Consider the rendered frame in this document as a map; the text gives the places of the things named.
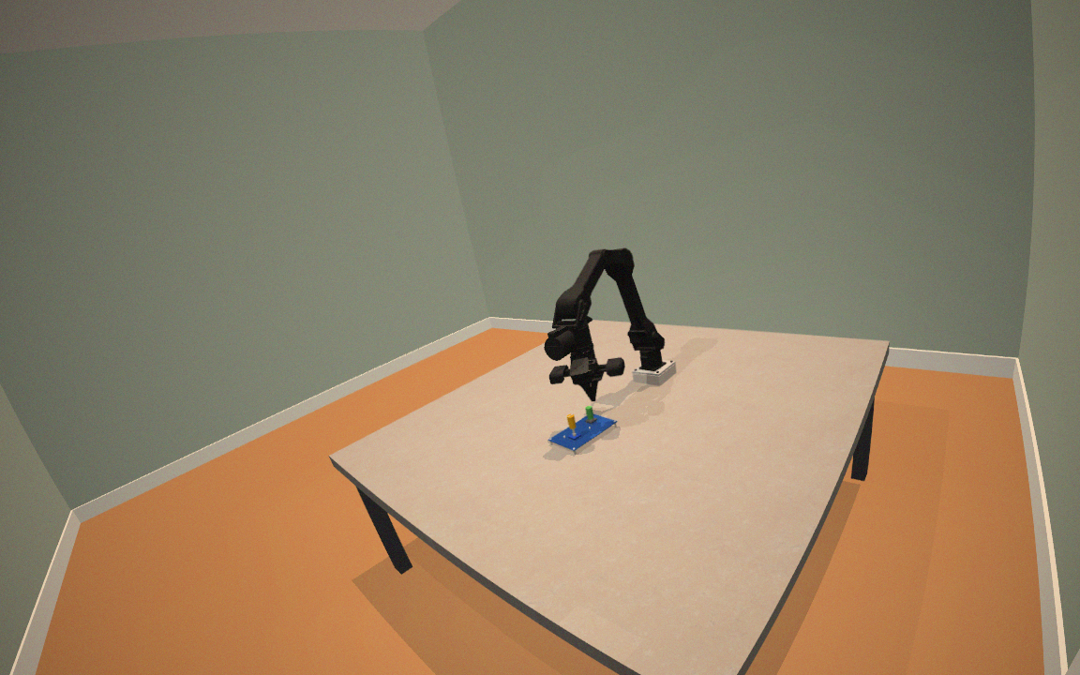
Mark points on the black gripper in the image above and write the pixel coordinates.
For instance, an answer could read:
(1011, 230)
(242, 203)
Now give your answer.
(613, 368)

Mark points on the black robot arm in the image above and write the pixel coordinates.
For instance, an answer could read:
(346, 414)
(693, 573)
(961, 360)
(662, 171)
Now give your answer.
(575, 303)

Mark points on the blue circuit board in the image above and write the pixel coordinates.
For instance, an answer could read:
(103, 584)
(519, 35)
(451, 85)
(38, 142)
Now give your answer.
(583, 430)

